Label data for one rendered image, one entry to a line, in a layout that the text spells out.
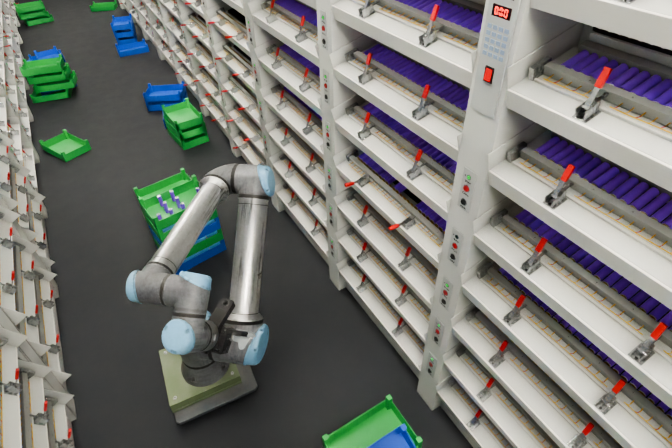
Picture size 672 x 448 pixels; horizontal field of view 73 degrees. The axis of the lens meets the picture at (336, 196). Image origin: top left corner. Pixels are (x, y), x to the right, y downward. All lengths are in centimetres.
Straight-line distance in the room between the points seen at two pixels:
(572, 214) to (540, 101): 24
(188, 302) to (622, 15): 114
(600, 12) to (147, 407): 195
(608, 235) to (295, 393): 139
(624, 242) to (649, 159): 19
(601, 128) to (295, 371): 155
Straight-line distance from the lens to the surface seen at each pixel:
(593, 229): 100
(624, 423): 125
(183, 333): 131
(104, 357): 233
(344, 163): 176
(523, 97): 97
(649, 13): 82
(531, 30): 98
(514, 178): 107
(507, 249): 119
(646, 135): 90
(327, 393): 199
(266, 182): 168
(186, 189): 248
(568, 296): 113
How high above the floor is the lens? 176
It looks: 39 degrees down
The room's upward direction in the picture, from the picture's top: 2 degrees counter-clockwise
